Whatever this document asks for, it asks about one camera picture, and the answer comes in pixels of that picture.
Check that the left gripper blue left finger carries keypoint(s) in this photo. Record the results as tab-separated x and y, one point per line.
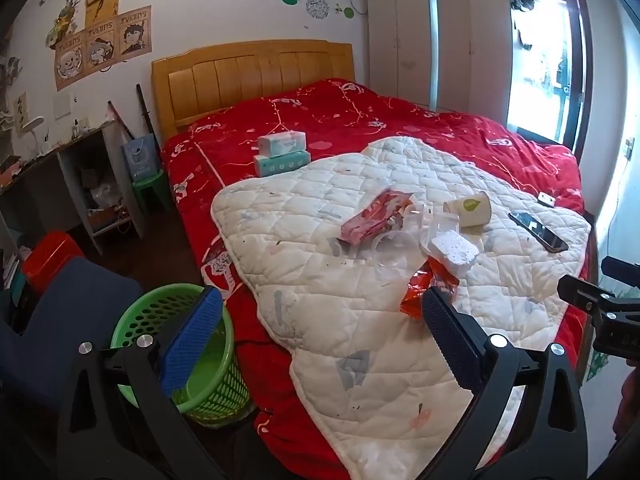
185	338

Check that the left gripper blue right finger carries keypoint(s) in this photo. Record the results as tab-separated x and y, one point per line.
459	338

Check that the orange snack wrapper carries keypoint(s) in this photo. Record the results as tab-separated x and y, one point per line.
431	274

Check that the white foam block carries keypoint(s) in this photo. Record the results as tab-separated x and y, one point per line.
453	250

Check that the clear plastic container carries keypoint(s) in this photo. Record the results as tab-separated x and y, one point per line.
424	222

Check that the white paper cup green leaf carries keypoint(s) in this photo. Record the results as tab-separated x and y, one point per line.
472	211

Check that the pink red snack wrapper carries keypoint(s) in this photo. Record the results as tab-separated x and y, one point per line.
381	215

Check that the clear plastic round lid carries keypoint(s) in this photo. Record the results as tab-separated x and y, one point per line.
396	255

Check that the green perforated trash basket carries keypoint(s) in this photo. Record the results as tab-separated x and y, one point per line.
215	393

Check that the person's right hand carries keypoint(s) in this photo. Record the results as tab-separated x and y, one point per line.
628	411

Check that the black smartphone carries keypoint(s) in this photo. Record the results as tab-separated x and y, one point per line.
541	233

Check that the blue fabric chair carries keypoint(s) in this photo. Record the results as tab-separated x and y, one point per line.
83	303

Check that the small white black device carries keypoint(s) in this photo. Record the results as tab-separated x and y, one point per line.
546	199

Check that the white quilted blanket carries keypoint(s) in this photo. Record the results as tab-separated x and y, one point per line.
372	379

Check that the red plastic box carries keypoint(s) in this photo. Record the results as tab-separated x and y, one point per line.
49	257

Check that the green plastic stool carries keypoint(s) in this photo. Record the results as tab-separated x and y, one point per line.
153	193

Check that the white desk shelf unit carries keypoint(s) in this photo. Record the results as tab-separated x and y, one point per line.
48	195

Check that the blue paper bag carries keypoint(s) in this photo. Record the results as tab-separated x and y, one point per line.
141	157

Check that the teal tissue pack bottom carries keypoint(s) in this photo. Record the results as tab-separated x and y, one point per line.
269	166

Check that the white tissue pack top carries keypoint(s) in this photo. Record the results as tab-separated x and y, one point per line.
282	143

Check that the red sword stick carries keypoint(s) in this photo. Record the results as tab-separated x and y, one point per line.
118	119

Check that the black sword stick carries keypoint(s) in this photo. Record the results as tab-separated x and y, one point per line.
147	116

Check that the red patterned bed quilt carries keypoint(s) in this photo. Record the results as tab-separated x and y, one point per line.
337	116

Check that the white desk lamp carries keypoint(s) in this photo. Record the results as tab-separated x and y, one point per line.
30	128

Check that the wooden headboard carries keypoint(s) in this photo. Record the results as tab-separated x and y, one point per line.
200	81

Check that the white wardrobe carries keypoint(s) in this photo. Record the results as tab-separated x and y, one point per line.
451	55

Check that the anime wanted posters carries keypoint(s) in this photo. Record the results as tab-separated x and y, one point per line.
91	36

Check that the wall socket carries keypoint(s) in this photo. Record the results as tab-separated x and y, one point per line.
629	148

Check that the window with dark frame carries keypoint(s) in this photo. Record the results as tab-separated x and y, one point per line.
552	73

